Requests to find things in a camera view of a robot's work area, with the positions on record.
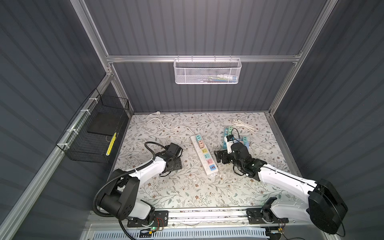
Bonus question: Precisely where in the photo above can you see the white multicolour power strip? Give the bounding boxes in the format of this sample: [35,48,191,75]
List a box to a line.
[190,135,219,177]

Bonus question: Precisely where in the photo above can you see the teal power strip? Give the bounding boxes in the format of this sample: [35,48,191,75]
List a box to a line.
[223,128,229,150]

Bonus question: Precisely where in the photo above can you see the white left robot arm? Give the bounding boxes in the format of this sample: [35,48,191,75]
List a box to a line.
[92,142,183,223]

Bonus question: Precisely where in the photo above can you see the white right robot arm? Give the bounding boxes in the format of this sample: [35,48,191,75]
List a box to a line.
[214,143,348,235]

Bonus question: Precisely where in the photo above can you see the black foam pad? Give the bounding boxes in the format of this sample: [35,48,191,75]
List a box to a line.
[87,113,120,137]

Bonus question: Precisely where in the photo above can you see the items in white basket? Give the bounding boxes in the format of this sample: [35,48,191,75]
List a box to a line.
[199,74,239,84]

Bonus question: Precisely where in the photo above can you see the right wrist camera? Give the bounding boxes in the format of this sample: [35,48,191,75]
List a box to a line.
[225,135,236,154]

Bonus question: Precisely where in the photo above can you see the white coiled power cable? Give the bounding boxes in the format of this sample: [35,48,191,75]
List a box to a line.
[231,118,256,133]

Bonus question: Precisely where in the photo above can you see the white power strip cord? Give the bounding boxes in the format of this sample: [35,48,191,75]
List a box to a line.
[146,111,196,136]

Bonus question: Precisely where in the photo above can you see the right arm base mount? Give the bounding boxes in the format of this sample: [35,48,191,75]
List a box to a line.
[246,208,289,225]

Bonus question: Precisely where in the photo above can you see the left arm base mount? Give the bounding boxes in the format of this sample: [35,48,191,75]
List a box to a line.
[127,210,169,228]

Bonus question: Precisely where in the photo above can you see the black wire mesh basket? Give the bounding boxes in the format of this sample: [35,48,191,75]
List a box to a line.
[57,90,130,164]

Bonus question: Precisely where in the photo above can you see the white wire mesh basket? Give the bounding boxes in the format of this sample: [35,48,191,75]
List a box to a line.
[173,57,242,85]

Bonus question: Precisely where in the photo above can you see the black corrugated cable conduit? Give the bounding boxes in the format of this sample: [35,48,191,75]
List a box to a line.
[92,141,169,240]

